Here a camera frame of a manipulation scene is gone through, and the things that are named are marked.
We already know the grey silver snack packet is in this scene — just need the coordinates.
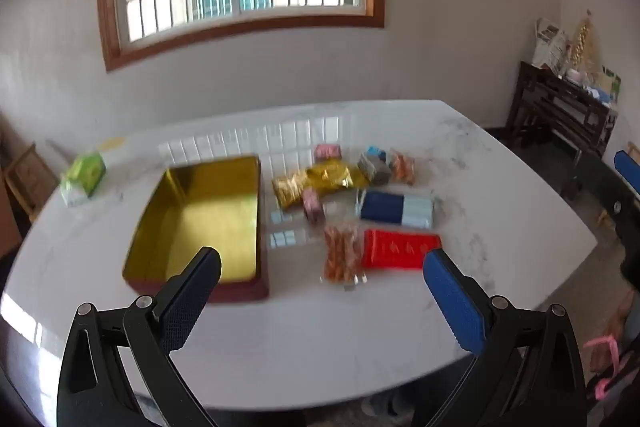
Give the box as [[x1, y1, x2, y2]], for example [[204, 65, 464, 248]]
[[357, 154, 392, 185]]

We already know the gold-lined red tin box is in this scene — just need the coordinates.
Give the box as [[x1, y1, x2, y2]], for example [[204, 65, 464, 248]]
[[121, 155, 271, 304]]

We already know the green tissue pack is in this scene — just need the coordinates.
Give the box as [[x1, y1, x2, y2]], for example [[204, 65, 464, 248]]
[[60, 152, 107, 208]]

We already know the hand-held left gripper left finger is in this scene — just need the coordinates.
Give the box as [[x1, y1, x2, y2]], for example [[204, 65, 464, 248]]
[[56, 246, 223, 427]]

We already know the dark wooden shelf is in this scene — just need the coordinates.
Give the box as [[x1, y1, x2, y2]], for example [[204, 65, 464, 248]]
[[505, 61, 618, 158]]

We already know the stack of white papers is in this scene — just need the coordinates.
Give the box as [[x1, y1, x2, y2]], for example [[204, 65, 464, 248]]
[[531, 18, 571, 72]]

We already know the dark and light blue packet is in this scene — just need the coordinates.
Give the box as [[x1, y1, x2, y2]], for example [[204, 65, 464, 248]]
[[356, 189, 435, 229]]

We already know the red snack packet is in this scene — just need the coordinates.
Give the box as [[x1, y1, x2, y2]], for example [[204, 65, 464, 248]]
[[360, 229, 443, 270]]

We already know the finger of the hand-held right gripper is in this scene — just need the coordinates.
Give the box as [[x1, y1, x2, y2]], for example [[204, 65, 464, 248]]
[[607, 150, 640, 228]]

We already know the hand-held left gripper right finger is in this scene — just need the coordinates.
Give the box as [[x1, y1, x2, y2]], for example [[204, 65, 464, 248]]
[[410, 248, 587, 427]]

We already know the small orange snack bag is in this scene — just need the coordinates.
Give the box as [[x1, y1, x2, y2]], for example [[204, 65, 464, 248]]
[[390, 151, 417, 185]]

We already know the green box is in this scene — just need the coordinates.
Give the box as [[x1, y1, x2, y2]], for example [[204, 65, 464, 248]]
[[602, 67, 622, 102]]

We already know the clear bag of fried snacks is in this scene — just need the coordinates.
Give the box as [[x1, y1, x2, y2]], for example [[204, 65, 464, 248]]
[[320, 224, 368, 285]]

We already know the yellow foil snack packet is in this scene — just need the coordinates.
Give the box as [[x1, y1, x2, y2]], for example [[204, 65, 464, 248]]
[[306, 162, 368, 195], [272, 172, 311, 211]]

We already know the wooden chair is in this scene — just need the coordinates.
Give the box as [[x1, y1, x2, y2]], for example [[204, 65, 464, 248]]
[[4, 143, 60, 223]]

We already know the pink plastic object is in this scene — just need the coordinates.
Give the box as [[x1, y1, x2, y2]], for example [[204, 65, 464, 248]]
[[584, 336, 628, 400]]

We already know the gold ornament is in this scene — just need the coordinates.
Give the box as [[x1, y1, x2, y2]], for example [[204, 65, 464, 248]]
[[570, 9, 603, 72]]

